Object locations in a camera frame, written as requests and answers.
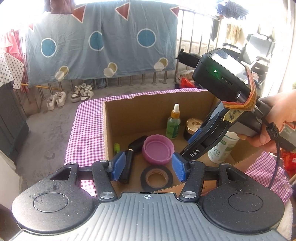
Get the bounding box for pink collapsible cup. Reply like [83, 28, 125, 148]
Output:
[142, 135, 175, 165]

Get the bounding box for brown white sneaker right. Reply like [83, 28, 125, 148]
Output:
[80, 85, 94, 102]

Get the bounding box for dark grey storage cabinet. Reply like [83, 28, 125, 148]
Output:
[0, 83, 29, 162]

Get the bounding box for pink checkered tablecloth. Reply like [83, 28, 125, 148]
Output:
[65, 88, 293, 202]

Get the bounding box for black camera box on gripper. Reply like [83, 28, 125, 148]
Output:
[193, 48, 260, 109]

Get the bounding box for person right hand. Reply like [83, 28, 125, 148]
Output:
[238, 90, 296, 153]

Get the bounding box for brown white sneaker left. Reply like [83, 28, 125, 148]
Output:
[70, 83, 87, 103]

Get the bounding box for black cable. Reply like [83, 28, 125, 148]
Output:
[250, 107, 282, 189]

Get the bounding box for green dropper bottle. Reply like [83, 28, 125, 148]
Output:
[166, 103, 181, 139]

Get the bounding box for gold lid jar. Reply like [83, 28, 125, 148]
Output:
[183, 118, 203, 141]

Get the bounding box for brown cardboard box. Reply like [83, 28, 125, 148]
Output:
[102, 89, 265, 197]

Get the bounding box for white polka dot cloth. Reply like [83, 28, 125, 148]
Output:
[0, 52, 24, 89]

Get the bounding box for blue patterned bedsheet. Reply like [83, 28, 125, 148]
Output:
[26, 1, 179, 86]

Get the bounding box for brown white sneaker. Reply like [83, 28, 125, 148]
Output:
[70, 83, 87, 103]
[80, 85, 94, 102]

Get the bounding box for white supplement bottle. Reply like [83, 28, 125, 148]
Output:
[208, 132, 239, 164]

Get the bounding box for black cylindrical bottle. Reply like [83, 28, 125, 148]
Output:
[119, 136, 148, 184]

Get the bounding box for black tape roll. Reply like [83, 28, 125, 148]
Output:
[140, 166, 174, 192]

